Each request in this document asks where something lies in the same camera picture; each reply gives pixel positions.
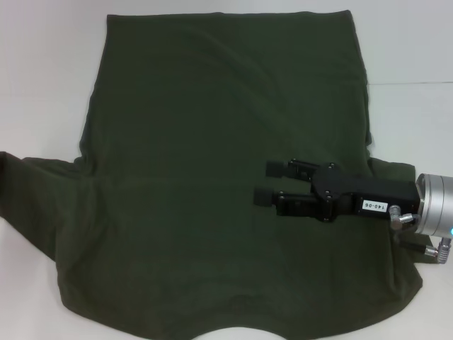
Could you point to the dark green shirt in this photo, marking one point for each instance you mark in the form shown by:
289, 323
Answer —
212, 124

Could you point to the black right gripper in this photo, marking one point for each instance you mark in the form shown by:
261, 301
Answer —
371, 196

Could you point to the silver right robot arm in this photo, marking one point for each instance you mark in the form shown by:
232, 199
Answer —
437, 203

